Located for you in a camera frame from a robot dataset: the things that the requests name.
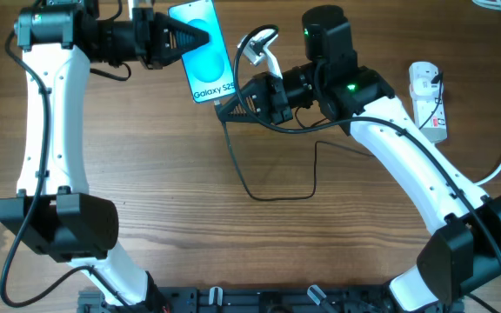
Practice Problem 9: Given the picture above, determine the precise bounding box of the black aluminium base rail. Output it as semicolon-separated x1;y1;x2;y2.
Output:
76;284;465;313

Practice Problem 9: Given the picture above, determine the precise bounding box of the black USB charging cable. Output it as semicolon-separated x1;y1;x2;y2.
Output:
213;69;445;203

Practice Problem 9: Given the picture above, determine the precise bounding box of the white power strip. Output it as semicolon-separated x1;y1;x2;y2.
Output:
409;61;448;143

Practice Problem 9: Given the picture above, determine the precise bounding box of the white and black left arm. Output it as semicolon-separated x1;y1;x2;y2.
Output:
0;1;210;312

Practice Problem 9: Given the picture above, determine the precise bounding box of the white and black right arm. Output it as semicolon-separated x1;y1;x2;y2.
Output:
217;5;501;312

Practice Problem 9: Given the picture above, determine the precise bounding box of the blue Galaxy smartphone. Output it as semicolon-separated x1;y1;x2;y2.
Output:
168;0;235;103

